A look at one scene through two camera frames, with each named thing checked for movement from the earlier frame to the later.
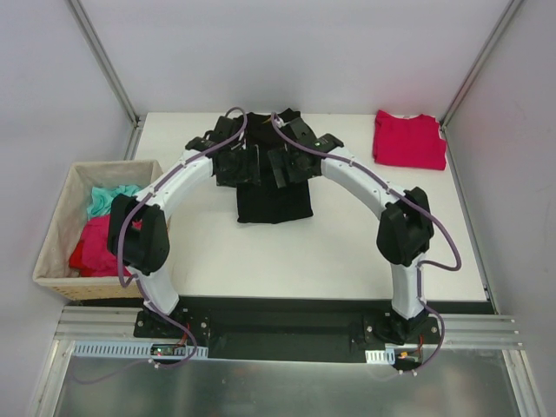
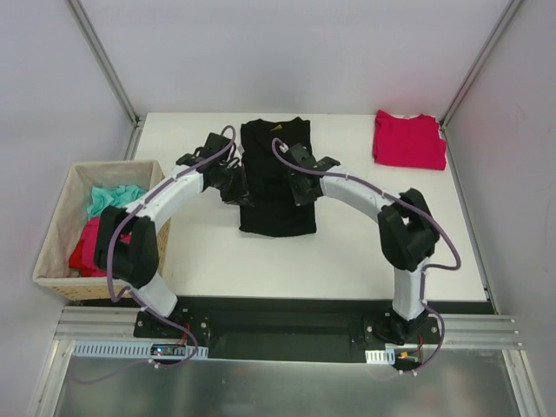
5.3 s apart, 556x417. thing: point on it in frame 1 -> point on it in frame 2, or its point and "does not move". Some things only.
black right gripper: (283, 169) -> (304, 191)
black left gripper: (242, 169) -> (237, 191)
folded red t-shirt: (408, 142) does not move
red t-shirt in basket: (92, 255) does not move
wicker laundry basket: (54, 274) does not move
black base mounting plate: (286, 328) does not move
